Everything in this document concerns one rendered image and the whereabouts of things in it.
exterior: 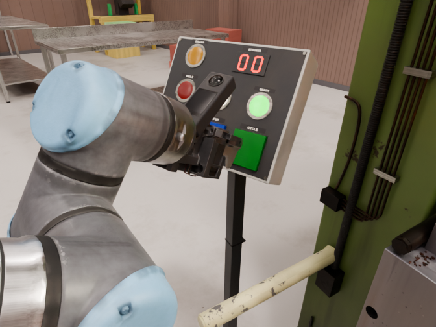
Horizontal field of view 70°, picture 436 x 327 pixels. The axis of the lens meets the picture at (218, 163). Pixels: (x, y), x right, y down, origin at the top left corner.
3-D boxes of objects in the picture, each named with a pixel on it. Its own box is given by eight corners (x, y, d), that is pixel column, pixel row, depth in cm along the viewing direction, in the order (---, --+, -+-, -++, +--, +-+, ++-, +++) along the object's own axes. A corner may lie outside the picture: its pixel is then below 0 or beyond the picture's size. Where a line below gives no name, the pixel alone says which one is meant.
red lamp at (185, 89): (183, 102, 73) (183, 84, 71) (176, 97, 77) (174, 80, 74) (195, 100, 75) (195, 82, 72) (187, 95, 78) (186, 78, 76)
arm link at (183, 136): (132, 86, 41) (189, 99, 36) (156, 96, 45) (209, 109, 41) (113, 151, 42) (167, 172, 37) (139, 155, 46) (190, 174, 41)
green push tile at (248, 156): (255, 171, 63) (266, 136, 63) (224, 161, 67) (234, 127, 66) (258, 172, 65) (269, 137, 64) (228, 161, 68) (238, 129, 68)
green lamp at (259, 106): (259, 120, 63) (261, 100, 61) (246, 113, 67) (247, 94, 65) (271, 117, 65) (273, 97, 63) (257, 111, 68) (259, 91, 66)
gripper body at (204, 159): (187, 167, 56) (140, 160, 45) (200, 121, 55) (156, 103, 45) (222, 180, 52) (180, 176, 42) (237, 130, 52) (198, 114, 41)
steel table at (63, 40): (227, 107, 397) (229, 24, 349) (80, 148, 289) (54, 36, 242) (194, 95, 443) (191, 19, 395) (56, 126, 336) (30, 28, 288)
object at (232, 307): (206, 340, 71) (206, 326, 69) (196, 322, 75) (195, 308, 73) (337, 266, 91) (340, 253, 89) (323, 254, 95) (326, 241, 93)
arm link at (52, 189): (6, 301, 28) (56, 177, 26) (-6, 230, 36) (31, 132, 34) (105, 292, 34) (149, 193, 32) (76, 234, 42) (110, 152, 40)
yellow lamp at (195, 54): (194, 67, 73) (193, 48, 71) (185, 63, 76) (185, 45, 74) (205, 66, 74) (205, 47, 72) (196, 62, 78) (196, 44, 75)
